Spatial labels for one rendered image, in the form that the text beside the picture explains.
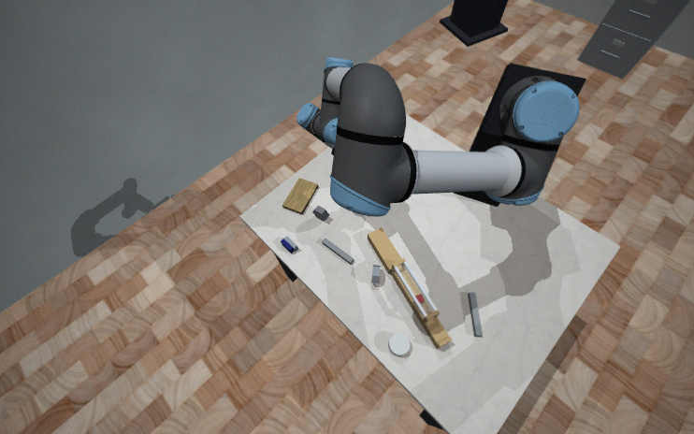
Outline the tan wooden block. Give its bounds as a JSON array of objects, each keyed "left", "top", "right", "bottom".
[{"left": 282, "top": 178, "right": 319, "bottom": 214}]

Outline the grey square stick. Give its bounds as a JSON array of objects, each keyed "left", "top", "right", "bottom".
[
  {"left": 468, "top": 293, "right": 483, "bottom": 337},
  {"left": 322, "top": 238, "right": 354, "bottom": 265}
]

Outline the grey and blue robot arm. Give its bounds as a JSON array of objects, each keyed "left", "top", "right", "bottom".
[{"left": 296, "top": 57, "right": 580, "bottom": 216}]

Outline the grey cylinder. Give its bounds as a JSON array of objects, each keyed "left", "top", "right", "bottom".
[{"left": 388, "top": 333, "right": 410, "bottom": 356}]

